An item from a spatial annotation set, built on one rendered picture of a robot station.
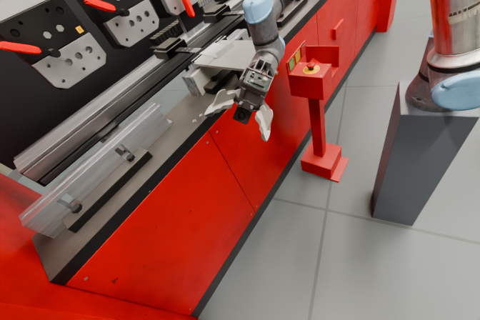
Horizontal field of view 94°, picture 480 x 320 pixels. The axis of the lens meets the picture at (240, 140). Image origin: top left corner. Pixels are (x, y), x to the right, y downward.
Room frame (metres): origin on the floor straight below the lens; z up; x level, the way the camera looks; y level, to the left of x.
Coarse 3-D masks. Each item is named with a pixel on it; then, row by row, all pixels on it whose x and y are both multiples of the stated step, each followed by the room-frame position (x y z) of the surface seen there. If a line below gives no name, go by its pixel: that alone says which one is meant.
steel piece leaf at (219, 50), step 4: (220, 44) 0.92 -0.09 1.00; (228, 44) 0.84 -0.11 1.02; (232, 44) 0.85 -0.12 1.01; (216, 48) 0.91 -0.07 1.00; (220, 48) 0.89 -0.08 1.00; (224, 48) 0.83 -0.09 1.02; (228, 48) 0.84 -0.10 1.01; (208, 52) 0.90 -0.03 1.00; (212, 52) 0.88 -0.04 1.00; (216, 52) 0.82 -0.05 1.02; (220, 52) 0.82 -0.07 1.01; (224, 52) 0.83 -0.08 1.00; (212, 56) 0.85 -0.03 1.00; (216, 56) 0.83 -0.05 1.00; (220, 56) 0.82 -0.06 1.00
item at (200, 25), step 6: (192, 6) 0.94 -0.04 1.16; (198, 6) 0.95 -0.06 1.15; (186, 12) 0.92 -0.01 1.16; (198, 12) 0.94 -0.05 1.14; (180, 18) 0.90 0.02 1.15; (186, 18) 0.91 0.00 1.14; (192, 18) 0.92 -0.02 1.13; (198, 18) 0.94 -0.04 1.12; (180, 24) 0.91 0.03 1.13; (186, 24) 0.90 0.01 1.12; (192, 24) 0.92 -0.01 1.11; (198, 24) 0.93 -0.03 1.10; (204, 24) 0.96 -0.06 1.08; (186, 30) 0.90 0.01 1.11; (192, 30) 0.92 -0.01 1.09; (198, 30) 0.94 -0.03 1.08
